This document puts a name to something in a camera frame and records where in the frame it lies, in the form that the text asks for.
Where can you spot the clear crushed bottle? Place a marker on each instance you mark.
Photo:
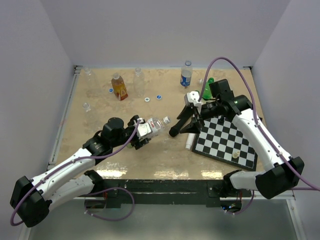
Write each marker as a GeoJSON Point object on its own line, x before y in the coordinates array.
{"type": "Point", "coordinates": [91, 114]}

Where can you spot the aluminium frame rail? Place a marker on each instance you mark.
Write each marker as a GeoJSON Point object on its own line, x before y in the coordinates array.
{"type": "Point", "coordinates": [275, 219]}

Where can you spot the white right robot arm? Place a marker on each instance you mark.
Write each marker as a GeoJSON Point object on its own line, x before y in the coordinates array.
{"type": "Point", "coordinates": [281, 170]}

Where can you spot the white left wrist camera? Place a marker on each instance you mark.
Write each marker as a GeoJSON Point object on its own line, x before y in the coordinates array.
{"type": "Point", "coordinates": [144, 130]}

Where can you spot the green plastic bottle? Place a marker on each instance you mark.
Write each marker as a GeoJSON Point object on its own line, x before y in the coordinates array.
{"type": "Point", "coordinates": [207, 95]}

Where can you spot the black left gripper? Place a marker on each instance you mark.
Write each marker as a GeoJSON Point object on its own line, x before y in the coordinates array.
{"type": "Point", "coordinates": [138, 144]}

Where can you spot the green tea label bottle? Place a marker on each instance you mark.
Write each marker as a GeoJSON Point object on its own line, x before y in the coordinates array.
{"type": "Point", "coordinates": [158, 125]}

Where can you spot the clear plastic bottle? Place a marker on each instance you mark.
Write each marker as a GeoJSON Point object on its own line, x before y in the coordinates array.
{"type": "Point", "coordinates": [139, 82]}

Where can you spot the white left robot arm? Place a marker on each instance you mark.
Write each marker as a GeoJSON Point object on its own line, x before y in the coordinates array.
{"type": "Point", "coordinates": [34, 198]}

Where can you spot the white microphone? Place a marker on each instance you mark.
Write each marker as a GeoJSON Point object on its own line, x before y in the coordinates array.
{"type": "Point", "coordinates": [190, 141]}

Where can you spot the clear bottle back left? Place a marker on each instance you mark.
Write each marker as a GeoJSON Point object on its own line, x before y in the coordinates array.
{"type": "Point", "coordinates": [91, 80]}

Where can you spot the black white chessboard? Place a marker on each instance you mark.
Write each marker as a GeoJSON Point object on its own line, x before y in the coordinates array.
{"type": "Point", "coordinates": [218, 140]}

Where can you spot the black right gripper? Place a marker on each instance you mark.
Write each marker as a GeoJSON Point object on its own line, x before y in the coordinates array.
{"type": "Point", "coordinates": [194, 127]}

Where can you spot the blue label water bottle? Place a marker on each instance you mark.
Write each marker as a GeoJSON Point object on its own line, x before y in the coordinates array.
{"type": "Point", "coordinates": [186, 74]}

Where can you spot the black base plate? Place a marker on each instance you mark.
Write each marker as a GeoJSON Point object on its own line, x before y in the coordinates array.
{"type": "Point", "coordinates": [169, 192]}

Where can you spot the cream chess piece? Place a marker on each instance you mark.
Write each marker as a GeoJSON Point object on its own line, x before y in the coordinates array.
{"type": "Point", "coordinates": [236, 154]}

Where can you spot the gold label drink bottle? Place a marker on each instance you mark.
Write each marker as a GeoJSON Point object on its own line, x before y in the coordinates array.
{"type": "Point", "coordinates": [119, 87]}

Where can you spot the black microphone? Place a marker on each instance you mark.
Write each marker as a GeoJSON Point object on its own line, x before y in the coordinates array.
{"type": "Point", "coordinates": [177, 126]}

